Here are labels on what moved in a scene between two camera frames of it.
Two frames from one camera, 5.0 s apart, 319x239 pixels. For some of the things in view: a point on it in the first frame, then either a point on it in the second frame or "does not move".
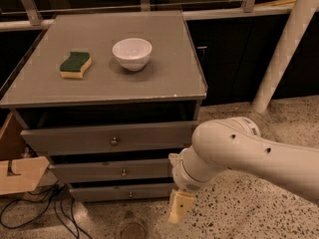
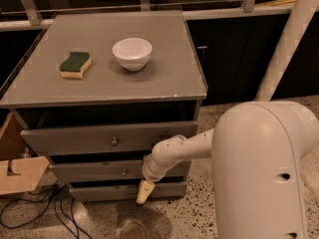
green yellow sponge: (75, 65) does not move
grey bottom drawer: (162, 192) does not move
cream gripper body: (181, 176) to (150, 173)
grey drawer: (112, 169) does not move
